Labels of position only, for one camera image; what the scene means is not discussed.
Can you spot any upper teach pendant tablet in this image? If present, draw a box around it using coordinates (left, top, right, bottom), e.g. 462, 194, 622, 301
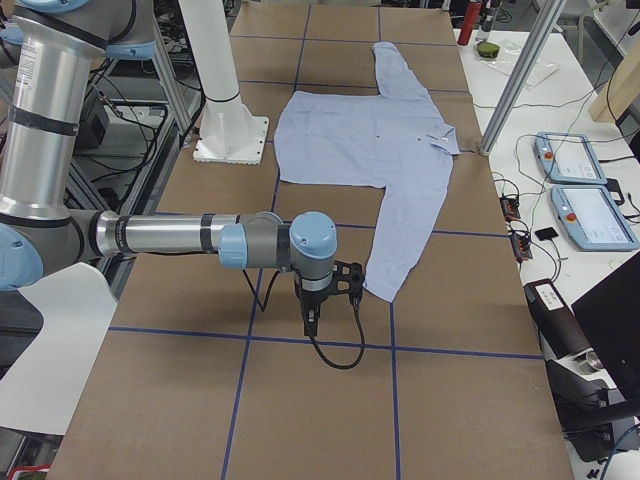
534, 132, 607, 185

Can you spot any aluminium frame post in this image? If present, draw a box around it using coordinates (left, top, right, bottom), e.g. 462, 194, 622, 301
479, 0, 566, 156

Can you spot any lower teach pendant tablet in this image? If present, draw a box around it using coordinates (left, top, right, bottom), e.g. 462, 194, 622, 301
550, 185, 639, 252

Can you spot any white chair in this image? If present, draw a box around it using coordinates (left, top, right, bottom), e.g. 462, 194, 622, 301
1, 263, 117, 435

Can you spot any black box with label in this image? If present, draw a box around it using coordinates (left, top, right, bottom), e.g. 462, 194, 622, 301
523, 279, 591, 358

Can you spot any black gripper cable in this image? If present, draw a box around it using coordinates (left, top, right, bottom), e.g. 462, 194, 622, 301
242, 269, 367, 371

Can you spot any teach pendant tablet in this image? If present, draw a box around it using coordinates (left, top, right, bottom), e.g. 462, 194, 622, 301
550, 185, 639, 252
534, 132, 607, 185

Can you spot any green pouch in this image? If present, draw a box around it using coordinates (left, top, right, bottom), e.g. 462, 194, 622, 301
476, 41, 500, 60

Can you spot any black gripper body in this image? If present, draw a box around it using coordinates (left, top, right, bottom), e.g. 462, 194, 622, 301
295, 281, 336, 320

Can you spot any orange circuit board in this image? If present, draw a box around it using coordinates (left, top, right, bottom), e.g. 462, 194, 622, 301
499, 196, 521, 221

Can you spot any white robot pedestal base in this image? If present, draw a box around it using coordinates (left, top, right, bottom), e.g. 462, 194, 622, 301
177, 0, 270, 166

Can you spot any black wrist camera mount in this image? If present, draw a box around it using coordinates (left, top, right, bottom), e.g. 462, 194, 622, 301
331, 260, 365, 309

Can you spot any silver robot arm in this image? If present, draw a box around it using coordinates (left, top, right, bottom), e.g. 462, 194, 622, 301
1, 1, 340, 338

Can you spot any black monitor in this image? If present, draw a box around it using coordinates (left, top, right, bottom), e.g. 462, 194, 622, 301
572, 255, 639, 399

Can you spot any light blue striped shirt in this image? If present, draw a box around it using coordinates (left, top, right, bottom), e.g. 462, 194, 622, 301
274, 42, 460, 302

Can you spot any red bottle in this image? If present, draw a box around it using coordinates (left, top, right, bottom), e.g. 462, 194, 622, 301
457, 0, 482, 46

